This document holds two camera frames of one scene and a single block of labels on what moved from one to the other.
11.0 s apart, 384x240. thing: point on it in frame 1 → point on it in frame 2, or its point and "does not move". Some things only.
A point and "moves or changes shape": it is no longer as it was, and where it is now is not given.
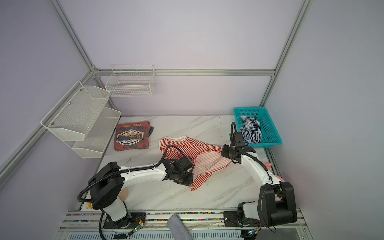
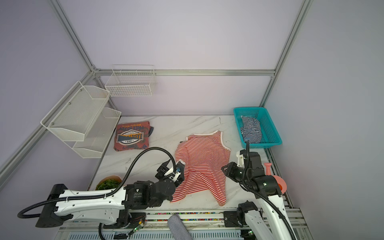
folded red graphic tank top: x=132 y=136 does not move
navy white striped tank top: x=251 y=130 does not move
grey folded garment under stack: x=151 y=129 does not move
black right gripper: x=224 y=152 → x=228 y=169
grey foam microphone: x=179 y=230 does not move
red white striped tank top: x=207 y=159 moves or changes shape
